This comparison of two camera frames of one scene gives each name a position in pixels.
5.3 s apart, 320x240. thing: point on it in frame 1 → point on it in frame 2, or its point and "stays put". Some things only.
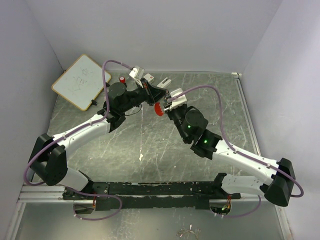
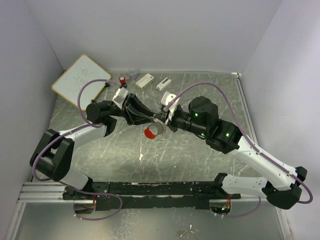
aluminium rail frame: [30, 193] stays put
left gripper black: [154, 94] → [134, 118]
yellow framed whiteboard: [81, 82] stays put
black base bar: [112, 196] stays put
